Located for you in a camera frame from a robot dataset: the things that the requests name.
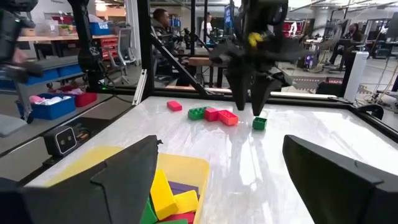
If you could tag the blue storage bin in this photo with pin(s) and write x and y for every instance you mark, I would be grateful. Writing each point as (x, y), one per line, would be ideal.
(56, 74)
(99, 28)
(53, 109)

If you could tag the purple lit computer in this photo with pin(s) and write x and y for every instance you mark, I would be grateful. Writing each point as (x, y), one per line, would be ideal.
(311, 60)

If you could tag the person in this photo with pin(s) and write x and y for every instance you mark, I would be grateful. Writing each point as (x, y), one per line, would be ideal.
(206, 26)
(351, 34)
(161, 28)

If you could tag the person's hand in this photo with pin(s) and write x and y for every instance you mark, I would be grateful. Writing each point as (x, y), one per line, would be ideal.
(19, 56)

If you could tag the wooden table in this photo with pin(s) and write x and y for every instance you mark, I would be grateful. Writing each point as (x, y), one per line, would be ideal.
(62, 38)

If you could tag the yellow plastic bin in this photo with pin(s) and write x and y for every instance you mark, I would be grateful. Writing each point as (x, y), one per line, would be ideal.
(189, 168)

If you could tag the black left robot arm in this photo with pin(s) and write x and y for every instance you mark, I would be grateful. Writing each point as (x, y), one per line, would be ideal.
(264, 15)

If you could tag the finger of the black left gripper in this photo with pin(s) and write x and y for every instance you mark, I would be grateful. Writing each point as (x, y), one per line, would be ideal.
(261, 96)
(239, 90)

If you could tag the yellow rectangular block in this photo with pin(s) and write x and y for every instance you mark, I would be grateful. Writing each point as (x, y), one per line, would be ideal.
(186, 202)

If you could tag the purple long block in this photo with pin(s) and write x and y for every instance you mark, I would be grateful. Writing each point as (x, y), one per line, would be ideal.
(186, 187)

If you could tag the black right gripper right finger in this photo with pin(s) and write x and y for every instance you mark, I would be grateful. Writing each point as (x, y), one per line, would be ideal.
(335, 199)

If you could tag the red cube block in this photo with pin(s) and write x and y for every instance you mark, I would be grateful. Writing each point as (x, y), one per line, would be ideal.
(212, 115)

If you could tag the black table-level camera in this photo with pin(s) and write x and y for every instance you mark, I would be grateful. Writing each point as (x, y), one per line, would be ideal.
(60, 141)

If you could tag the black stand post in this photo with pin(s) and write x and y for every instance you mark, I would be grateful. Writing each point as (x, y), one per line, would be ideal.
(90, 53)

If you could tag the grey office chair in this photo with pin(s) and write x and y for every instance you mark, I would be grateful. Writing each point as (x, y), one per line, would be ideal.
(126, 46)

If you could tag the red long block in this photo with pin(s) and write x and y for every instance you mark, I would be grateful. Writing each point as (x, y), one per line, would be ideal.
(174, 106)
(183, 217)

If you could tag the silver aluminium bar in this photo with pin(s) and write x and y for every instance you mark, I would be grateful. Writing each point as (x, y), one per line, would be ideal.
(140, 87)

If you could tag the white tower device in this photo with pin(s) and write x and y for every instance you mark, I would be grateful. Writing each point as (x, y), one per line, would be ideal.
(356, 76)

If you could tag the red long lego brick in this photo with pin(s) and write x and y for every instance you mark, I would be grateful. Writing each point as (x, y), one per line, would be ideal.
(228, 118)

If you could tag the wooden bench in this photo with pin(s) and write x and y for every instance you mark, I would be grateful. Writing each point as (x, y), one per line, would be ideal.
(199, 61)

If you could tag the green long block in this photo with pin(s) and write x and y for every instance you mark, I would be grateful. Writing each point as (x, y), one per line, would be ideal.
(174, 222)
(148, 216)

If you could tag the green square lego brick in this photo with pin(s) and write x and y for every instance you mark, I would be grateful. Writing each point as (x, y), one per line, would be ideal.
(259, 124)

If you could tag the yellow long block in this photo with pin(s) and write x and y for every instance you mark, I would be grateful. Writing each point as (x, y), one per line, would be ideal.
(161, 196)

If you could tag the blue banner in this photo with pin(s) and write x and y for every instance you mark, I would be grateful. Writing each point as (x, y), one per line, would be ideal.
(229, 18)

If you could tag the yellow tape tag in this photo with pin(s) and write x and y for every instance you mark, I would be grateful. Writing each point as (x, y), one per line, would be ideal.
(254, 39)

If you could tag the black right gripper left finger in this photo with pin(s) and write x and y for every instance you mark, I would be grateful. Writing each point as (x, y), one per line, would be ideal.
(118, 199)

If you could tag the red storage bin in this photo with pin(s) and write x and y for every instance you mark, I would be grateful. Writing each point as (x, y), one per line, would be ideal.
(85, 99)

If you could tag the grey seat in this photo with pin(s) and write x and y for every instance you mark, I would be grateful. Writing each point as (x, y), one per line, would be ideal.
(11, 124)

